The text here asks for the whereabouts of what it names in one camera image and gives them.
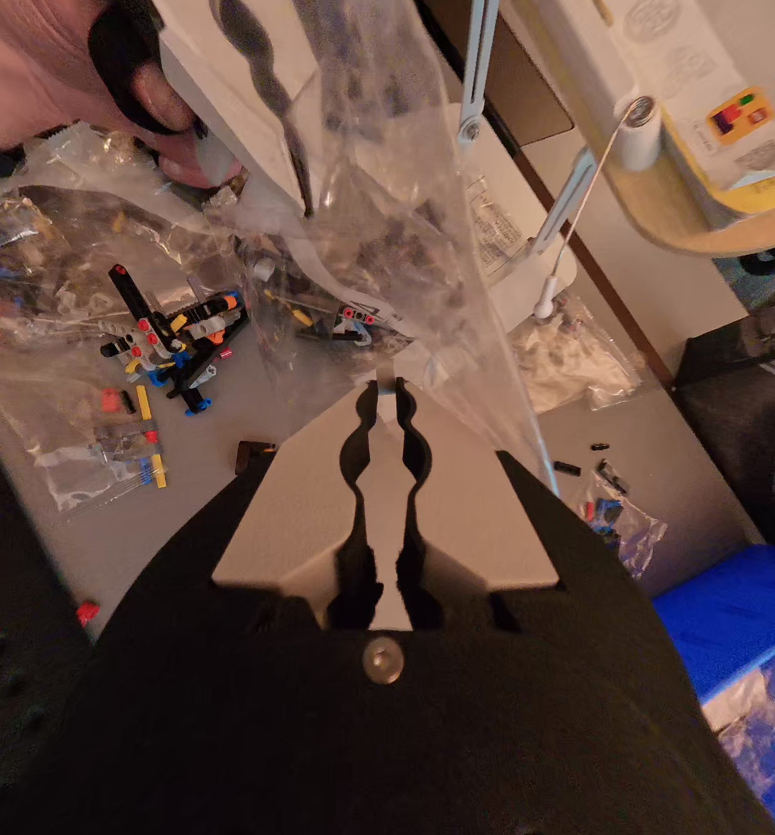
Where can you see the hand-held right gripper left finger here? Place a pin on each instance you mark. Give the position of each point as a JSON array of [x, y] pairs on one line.
[[283, 522]]

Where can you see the person's left hand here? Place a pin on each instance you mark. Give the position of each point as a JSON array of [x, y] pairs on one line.
[[28, 65]]

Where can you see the clear bag of mixed parts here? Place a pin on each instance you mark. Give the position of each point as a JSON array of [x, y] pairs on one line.
[[48, 261]]

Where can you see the red lego piece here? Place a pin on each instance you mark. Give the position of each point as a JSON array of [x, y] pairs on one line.
[[88, 613]]

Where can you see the blue plastic bin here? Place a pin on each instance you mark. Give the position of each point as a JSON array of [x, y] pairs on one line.
[[720, 606]]

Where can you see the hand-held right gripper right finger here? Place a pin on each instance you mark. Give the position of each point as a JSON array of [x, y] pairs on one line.
[[485, 522]]

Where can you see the partly built black lego assembly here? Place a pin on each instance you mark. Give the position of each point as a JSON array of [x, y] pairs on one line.
[[178, 352]]

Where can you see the lego instruction booklet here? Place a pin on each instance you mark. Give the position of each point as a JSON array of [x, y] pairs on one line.
[[720, 78]]

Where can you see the black perforated board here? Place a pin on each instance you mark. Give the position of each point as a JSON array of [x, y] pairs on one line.
[[15, 587]]

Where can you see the small bag of blue parts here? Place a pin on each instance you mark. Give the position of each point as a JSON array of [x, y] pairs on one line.
[[628, 528]]

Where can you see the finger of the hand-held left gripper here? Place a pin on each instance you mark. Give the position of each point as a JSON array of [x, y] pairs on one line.
[[289, 45], [218, 98]]

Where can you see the clear plastic bag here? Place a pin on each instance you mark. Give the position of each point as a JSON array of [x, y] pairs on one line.
[[387, 163]]

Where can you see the small bag of lego parts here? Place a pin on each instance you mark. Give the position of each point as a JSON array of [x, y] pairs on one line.
[[100, 450]]

